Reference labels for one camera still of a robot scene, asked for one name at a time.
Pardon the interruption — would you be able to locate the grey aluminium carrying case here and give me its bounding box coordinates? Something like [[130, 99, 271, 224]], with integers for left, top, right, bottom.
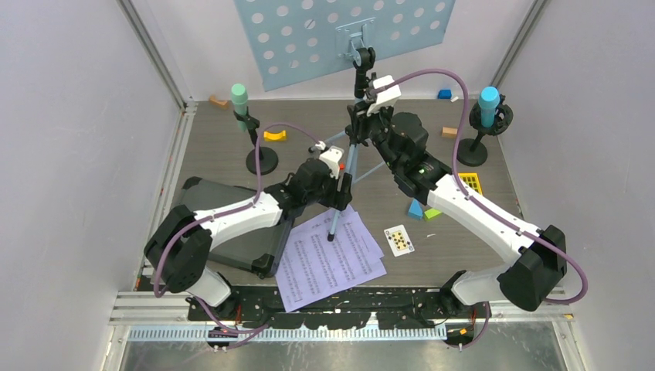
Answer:
[[175, 176, 294, 279]]

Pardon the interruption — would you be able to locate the brown wooden block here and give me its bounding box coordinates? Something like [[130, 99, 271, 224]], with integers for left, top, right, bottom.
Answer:
[[208, 95, 230, 110]]

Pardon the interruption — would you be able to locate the mint green toy microphone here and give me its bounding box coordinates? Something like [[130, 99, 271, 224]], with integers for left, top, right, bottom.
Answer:
[[230, 83, 249, 131]]

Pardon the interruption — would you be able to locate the aluminium frame rail left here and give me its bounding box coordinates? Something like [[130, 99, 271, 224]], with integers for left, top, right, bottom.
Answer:
[[116, 0, 198, 175]]

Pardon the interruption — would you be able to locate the face up playing card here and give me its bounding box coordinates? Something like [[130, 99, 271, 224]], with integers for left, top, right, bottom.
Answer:
[[384, 225, 415, 257]]

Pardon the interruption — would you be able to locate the yellow red blue brick block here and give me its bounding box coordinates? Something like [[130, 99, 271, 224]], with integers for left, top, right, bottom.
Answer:
[[459, 172, 483, 195]]

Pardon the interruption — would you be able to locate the light blue music stand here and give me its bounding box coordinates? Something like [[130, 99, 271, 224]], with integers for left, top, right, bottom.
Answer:
[[233, 0, 456, 243]]

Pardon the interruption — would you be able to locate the yellow curved wooden block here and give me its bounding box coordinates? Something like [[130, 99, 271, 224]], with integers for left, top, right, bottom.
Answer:
[[263, 130, 287, 142]]

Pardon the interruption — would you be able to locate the sheet music page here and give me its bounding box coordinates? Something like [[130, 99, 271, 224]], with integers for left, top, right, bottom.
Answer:
[[286, 204, 385, 288], [275, 215, 389, 313]]

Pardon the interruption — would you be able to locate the black microphone stand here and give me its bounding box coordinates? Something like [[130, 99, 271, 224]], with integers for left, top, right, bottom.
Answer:
[[233, 109, 279, 175], [456, 94, 514, 167]]

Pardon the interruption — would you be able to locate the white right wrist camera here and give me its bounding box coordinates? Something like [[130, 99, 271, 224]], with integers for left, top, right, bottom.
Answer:
[[366, 75, 402, 117]]

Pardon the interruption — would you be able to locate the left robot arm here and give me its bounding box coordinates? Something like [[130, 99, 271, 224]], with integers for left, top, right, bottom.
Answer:
[[144, 158, 353, 320]]

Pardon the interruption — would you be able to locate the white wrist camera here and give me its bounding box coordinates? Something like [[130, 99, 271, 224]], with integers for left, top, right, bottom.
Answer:
[[366, 75, 402, 117], [318, 146, 344, 179]]

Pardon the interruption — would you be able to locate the blue toy microphone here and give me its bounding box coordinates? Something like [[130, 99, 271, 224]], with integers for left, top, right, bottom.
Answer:
[[478, 86, 501, 128]]

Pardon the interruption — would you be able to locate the aluminium frame rail right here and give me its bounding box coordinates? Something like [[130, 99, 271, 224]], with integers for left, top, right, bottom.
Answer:
[[490, 0, 548, 87]]

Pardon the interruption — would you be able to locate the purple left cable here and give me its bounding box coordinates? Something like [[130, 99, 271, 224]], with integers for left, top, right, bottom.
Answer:
[[152, 121, 326, 349]]

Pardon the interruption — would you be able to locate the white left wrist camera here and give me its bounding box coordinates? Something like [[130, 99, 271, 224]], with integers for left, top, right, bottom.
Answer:
[[318, 146, 344, 179]]

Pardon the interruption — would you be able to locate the small blue block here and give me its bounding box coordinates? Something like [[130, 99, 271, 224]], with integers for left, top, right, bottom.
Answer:
[[437, 89, 453, 100]]

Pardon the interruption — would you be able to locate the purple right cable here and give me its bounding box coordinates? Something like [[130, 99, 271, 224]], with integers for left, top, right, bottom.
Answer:
[[375, 67, 589, 307]]

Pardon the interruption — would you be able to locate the black right microphone stand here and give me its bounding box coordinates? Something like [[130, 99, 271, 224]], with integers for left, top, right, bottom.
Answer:
[[456, 94, 514, 167]]

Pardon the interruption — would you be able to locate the lime green wooden block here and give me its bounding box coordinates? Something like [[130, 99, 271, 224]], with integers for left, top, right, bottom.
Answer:
[[423, 208, 442, 220]]

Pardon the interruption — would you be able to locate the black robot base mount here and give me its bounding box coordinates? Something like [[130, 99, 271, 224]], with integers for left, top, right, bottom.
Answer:
[[186, 284, 484, 332]]

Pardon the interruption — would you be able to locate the black left microphone stand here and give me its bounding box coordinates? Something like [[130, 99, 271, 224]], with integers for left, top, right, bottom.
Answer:
[[233, 109, 279, 175]]

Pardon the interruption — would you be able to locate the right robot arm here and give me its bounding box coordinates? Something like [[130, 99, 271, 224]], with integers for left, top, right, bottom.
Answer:
[[346, 102, 567, 318]]

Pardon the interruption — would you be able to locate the blue sloped toy brick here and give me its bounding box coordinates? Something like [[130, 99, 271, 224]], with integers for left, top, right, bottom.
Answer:
[[407, 199, 423, 220]]

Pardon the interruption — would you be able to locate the tan wooden block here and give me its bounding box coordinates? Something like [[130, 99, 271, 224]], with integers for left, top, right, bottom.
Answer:
[[441, 127, 458, 139]]

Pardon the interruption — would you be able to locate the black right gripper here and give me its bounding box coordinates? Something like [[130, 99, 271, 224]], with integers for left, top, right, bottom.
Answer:
[[346, 99, 401, 172]]

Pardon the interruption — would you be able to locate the purple cable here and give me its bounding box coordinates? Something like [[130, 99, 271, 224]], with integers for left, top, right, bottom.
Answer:
[[375, 67, 589, 307], [152, 121, 326, 349]]

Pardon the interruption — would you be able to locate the aluminium frame rail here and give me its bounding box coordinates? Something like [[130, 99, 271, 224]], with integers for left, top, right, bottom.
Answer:
[[116, 0, 198, 175], [490, 0, 548, 87]]

